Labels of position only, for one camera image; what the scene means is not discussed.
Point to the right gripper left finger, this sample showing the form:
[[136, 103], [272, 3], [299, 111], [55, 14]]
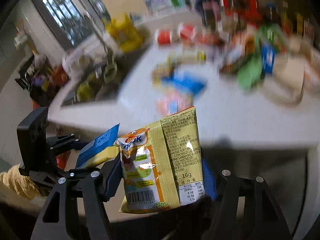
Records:
[[75, 208]]

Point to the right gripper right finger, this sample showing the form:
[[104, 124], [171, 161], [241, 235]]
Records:
[[242, 208]]

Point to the blue yellow wrapper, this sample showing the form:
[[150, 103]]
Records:
[[93, 148]]

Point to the yellow Enaak snack packet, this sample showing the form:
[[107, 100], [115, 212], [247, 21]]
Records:
[[162, 164]]

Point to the red paper cup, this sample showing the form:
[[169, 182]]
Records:
[[164, 37], [187, 32]]

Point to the brown paper cup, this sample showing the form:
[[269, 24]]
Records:
[[288, 74]]

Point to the steel sink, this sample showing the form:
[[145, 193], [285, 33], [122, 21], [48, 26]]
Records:
[[102, 81]]

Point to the steel faucet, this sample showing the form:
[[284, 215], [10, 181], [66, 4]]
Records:
[[103, 37]]

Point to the yellow detergent jug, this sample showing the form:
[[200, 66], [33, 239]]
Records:
[[125, 34]]

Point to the green snack bag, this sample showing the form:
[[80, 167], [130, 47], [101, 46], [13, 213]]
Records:
[[272, 35]]

